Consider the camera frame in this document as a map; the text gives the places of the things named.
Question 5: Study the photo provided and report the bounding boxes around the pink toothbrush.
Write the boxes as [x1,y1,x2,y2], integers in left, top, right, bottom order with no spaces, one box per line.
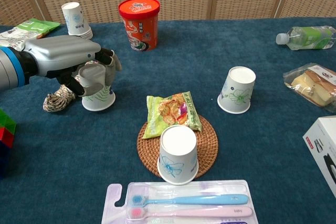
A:
[127,206,253,220]

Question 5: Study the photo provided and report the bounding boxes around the paper cup blue flower print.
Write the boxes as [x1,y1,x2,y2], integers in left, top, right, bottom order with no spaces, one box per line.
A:
[156,125,200,186]

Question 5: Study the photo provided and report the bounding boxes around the paper cup green flower print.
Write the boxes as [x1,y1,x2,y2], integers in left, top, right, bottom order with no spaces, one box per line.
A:
[217,66,257,115]

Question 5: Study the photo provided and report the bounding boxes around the blue toothbrush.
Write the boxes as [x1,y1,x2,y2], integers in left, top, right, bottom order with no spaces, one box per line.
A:
[130,194,249,207]

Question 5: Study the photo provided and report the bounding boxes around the paper cup green fern print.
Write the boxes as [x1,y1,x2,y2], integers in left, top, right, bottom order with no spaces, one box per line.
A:
[78,61,117,112]

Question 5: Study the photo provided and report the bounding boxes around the white cardboard box red logo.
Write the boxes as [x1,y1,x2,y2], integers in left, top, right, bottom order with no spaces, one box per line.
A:
[302,115,336,193]

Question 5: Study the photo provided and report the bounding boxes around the toothbrush blister pack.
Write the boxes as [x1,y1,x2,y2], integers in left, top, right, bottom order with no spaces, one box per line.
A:
[101,179,259,224]

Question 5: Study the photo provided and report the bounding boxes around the clear bottle green label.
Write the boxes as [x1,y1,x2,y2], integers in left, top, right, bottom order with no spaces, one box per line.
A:
[275,25,336,51]

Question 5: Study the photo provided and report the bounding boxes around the colourful toy building blocks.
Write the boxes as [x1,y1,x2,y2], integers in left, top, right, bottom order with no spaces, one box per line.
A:
[0,108,17,180]

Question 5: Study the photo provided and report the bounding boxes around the braided rope bundle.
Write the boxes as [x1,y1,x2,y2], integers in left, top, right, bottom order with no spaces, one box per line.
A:
[43,84,77,113]

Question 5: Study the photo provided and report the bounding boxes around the red instant noodle tub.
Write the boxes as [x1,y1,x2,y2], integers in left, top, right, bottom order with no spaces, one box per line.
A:
[118,0,161,52]

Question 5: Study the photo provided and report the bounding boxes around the packaged bread slices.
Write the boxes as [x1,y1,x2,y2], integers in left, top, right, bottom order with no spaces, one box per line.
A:
[282,62,336,114]

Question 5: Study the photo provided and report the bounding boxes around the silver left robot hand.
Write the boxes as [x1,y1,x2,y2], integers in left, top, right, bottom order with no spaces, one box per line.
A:
[23,35,123,98]

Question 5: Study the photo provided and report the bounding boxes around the paper cups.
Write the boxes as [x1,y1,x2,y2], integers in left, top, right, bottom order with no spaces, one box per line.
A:
[61,2,93,40]

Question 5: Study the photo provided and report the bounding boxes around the round woven coaster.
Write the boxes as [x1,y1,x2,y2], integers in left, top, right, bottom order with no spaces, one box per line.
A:
[137,115,219,182]

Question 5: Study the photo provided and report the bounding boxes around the green chips packet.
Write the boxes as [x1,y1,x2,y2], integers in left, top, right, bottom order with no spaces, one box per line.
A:
[142,91,203,140]

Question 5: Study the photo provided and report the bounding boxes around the green white snack bag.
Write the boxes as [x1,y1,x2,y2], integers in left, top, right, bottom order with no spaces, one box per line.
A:
[0,18,61,51]

